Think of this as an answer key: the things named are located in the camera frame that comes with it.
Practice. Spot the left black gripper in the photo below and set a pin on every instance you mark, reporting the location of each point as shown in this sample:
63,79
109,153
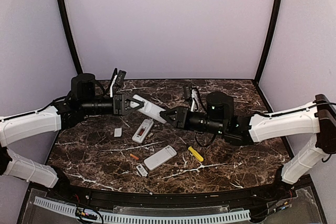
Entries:
120,103

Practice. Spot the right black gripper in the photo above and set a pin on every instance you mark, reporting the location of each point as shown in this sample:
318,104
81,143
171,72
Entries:
181,118

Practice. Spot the white remote control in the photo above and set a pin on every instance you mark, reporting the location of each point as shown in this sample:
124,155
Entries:
160,157
150,109

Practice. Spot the small white battery cover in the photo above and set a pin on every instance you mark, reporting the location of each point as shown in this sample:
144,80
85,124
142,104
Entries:
118,132

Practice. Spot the white remote with display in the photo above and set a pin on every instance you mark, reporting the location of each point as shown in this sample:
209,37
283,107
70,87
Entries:
142,131

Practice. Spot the yellow handled screwdriver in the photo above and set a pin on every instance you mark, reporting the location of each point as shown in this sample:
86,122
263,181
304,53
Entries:
196,154

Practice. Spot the orange AAA battery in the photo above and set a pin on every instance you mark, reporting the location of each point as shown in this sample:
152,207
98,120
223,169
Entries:
133,156

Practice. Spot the white battery compartment cover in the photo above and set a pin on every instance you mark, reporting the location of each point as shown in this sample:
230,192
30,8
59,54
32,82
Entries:
142,170

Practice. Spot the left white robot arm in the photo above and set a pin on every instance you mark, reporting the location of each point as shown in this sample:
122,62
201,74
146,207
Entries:
86,97

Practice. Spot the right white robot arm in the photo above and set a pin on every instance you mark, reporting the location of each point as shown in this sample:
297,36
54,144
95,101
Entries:
316,117

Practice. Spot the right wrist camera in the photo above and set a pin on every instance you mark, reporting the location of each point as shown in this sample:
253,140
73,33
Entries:
191,96

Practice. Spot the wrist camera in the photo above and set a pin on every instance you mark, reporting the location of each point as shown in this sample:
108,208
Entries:
116,80
191,96

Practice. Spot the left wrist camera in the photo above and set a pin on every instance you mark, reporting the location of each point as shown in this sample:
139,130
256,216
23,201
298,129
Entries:
116,80

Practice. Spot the black front table rail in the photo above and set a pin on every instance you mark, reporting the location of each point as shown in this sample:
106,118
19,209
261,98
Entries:
255,198

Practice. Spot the white slotted cable duct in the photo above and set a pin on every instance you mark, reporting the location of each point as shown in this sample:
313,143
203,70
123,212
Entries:
144,215

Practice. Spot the right black frame post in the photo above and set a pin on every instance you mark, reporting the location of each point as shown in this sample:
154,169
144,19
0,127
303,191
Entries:
268,41

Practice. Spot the black frame post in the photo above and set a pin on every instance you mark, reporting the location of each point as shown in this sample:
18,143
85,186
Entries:
69,36
268,41

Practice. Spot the left black frame post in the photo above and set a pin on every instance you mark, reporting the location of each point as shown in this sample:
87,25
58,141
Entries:
69,36

